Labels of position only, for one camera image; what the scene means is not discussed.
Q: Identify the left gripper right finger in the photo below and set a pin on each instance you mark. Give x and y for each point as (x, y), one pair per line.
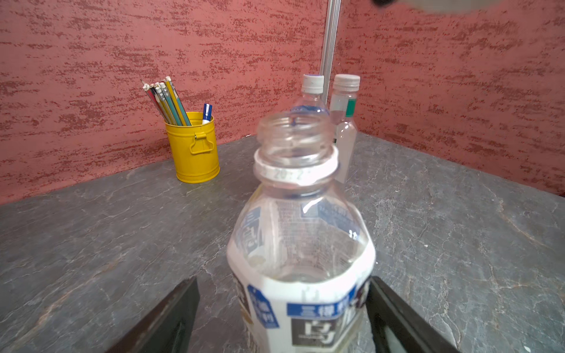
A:
(397, 327)

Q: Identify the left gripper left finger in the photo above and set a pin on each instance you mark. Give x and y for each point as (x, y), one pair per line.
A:
(168, 326)

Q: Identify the small clear bottle white label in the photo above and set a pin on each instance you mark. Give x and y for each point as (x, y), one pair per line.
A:
(300, 253)

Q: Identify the clear bottle green label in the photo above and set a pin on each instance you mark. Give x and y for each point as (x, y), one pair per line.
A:
(342, 110)

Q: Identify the clear bottle blue label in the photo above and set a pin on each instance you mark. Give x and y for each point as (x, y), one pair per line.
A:
(310, 104)

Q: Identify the yellow pencil cup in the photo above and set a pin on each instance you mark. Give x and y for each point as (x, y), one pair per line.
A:
(194, 150)

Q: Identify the blue marker pen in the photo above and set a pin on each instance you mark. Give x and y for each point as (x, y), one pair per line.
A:
(207, 114)

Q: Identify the pencils bundle in cup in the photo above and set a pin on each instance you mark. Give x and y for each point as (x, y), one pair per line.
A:
(165, 97)

